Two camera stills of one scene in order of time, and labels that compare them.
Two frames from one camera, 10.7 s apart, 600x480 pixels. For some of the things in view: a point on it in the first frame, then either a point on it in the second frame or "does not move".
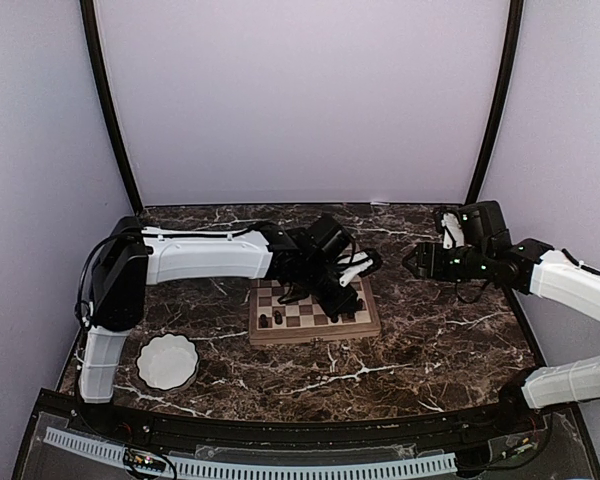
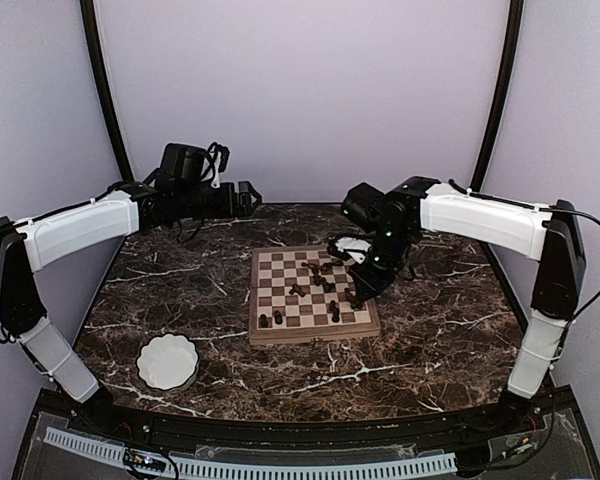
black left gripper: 346,304 -> 244,208
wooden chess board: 272,322 does not move
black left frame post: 100,78 does not move
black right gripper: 430,264 -> 373,285
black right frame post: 513,33 does not move
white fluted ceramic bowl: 168,362 does not move
